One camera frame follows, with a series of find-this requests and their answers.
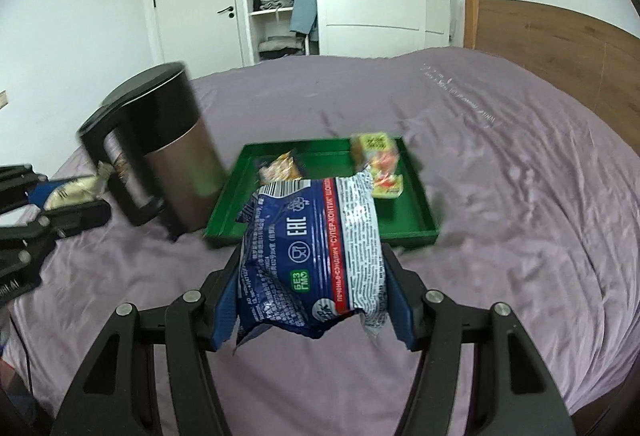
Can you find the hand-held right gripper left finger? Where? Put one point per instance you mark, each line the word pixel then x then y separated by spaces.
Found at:
pixel 225 321

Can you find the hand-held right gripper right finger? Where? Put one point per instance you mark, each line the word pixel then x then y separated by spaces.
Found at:
pixel 400 311

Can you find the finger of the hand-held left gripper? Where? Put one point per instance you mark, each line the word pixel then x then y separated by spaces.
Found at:
pixel 75 218
pixel 40 193

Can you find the small cream candy packet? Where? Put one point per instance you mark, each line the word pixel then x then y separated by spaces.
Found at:
pixel 75 191

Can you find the blue snack packet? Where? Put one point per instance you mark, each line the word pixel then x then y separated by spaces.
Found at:
pixel 310 256

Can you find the clear green-label snack packet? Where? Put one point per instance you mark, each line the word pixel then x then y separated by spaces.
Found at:
pixel 376 159

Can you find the gold cookie packet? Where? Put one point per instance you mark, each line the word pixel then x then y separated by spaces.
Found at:
pixel 280 169

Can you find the green tray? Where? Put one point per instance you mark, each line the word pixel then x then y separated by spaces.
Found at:
pixel 325 161

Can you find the copper and black kettle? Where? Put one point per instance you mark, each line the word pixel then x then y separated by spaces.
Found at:
pixel 185 166

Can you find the white door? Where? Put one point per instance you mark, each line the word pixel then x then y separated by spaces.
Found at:
pixel 195 1

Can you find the grey and black clothes pile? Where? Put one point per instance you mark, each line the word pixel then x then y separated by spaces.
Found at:
pixel 281 47

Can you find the wooden headboard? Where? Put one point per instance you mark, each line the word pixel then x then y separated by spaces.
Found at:
pixel 550 46

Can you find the wall light switch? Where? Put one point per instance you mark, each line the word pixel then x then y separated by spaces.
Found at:
pixel 3 99

